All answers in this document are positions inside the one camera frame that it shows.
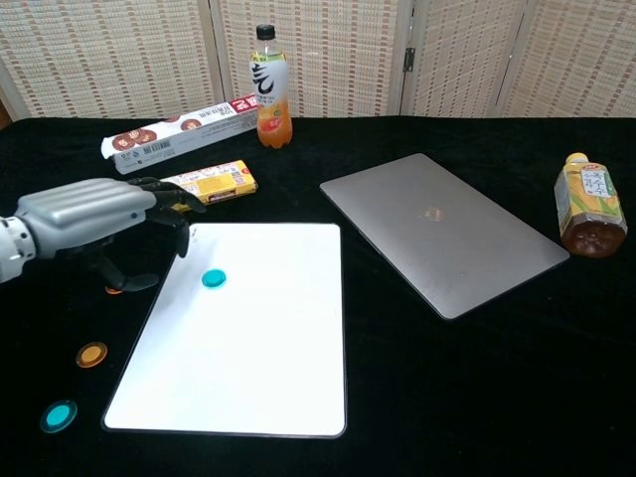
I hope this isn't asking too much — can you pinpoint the tea bottle yellow cap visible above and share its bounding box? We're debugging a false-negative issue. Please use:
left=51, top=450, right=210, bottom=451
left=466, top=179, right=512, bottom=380
left=553, top=152, right=628, bottom=258

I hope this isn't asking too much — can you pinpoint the black tablecloth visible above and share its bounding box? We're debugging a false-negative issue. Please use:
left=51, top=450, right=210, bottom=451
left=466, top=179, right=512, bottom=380
left=0, top=114, right=636, bottom=477

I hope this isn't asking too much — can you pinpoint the orange drink bottle black cap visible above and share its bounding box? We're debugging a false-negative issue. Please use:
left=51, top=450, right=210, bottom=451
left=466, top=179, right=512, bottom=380
left=247, top=24, right=294, bottom=151

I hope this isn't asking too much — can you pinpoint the white board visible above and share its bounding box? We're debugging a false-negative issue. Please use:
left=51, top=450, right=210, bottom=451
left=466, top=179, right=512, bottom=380
left=100, top=222, right=348, bottom=440

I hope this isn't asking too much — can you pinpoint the silver laptop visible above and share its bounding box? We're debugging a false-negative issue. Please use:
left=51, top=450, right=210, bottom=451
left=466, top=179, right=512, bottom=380
left=319, top=152, right=571, bottom=322

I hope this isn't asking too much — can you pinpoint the teal disc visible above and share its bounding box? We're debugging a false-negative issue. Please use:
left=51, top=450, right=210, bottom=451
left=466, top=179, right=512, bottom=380
left=39, top=398, right=80, bottom=435
left=201, top=267, right=229, bottom=289

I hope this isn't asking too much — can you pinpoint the yellow snack box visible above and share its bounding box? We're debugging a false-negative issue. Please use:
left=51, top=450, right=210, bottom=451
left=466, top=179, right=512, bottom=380
left=158, top=159, right=259, bottom=207

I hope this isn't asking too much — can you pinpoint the long white cookie box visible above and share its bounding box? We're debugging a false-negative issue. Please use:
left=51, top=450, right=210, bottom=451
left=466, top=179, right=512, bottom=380
left=100, top=96, right=262, bottom=176

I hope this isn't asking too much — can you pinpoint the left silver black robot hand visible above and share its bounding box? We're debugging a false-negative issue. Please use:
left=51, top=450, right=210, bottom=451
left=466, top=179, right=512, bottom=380
left=13, top=176, right=208, bottom=293

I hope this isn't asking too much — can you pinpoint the woven folding screen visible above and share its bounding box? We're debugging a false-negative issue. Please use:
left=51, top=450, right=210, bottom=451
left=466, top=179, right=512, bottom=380
left=0, top=0, right=636, bottom=120

